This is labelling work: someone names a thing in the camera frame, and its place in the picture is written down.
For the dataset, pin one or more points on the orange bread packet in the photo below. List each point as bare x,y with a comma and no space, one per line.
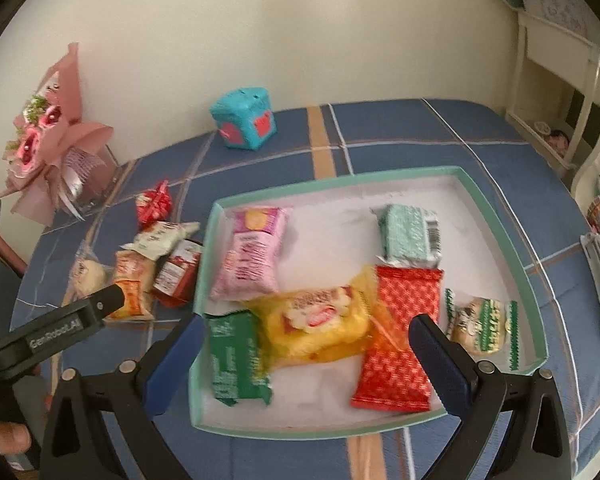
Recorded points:
135,280

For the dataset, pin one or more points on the yellow snack packet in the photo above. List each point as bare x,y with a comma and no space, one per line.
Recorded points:
315,320

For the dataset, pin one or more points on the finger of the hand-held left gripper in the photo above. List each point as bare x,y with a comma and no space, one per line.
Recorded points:
107,302

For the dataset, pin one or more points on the red candy packet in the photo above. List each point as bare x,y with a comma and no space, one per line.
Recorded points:
153,205

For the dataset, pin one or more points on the red checkered snack packet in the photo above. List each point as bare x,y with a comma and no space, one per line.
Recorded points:
387,370

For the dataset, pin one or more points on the blue plaid bedsheet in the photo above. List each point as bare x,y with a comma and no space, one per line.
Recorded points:
405,135

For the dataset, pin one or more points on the pink flower bouquet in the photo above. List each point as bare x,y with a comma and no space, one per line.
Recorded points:
55,135

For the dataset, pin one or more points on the person's left hand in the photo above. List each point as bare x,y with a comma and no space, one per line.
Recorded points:
5,437

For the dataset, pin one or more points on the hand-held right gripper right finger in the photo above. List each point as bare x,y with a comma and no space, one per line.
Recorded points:
440,360

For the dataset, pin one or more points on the white wooden chair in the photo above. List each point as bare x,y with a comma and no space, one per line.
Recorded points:
555,50

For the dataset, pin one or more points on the white bun in clear wrapper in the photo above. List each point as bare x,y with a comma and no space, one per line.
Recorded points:
90,275

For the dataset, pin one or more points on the dark green snack packet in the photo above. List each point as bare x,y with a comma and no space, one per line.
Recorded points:
235,355

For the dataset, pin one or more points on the white brown snack packet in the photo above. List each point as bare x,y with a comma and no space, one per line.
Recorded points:
155,240

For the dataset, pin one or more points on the green white cookie packet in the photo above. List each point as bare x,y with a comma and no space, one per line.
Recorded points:
480,327

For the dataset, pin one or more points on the pink snack packet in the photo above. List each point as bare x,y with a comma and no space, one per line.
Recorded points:
250,255

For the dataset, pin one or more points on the red sauce packet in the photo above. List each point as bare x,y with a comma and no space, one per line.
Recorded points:
175,272

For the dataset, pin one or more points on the white phone stand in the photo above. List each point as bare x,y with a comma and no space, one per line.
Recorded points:
594,265

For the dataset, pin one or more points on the teal cube box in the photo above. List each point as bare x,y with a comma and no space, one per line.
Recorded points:
245,117

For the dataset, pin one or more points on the pink chair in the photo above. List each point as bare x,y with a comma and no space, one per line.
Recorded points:
12,260

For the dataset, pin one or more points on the mint green snack packet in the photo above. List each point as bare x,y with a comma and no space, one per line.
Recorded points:
407,237

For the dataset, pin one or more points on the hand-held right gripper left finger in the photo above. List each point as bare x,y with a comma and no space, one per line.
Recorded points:
172,360

